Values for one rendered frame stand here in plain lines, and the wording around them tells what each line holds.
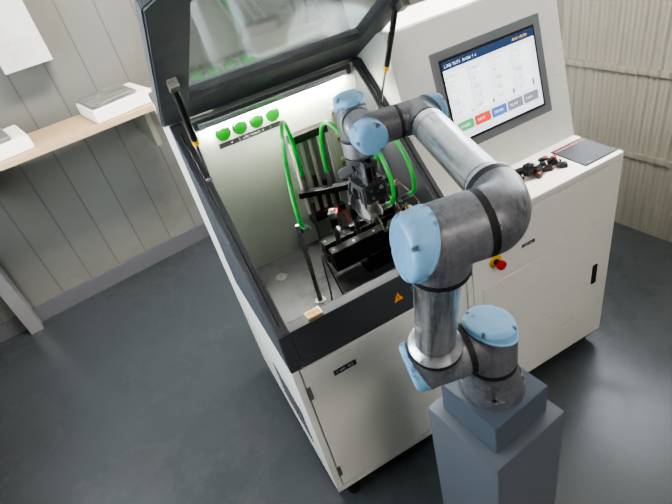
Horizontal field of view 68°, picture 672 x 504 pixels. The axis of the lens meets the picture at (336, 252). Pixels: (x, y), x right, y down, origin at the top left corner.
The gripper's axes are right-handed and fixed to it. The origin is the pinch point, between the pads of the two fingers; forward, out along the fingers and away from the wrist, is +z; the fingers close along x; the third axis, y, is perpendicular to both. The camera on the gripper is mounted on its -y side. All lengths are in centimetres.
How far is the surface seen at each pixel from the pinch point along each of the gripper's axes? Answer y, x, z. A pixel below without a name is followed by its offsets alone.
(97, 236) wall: -237, -94, 83
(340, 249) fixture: -23.8, -1.7, 23.4
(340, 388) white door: -2, -22, 60
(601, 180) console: -2, 94, 31
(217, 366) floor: -107, -58, 121
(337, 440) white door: -2, -28, 84
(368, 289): -3.2, -3.4, 26.4
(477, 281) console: -2, 37, 46
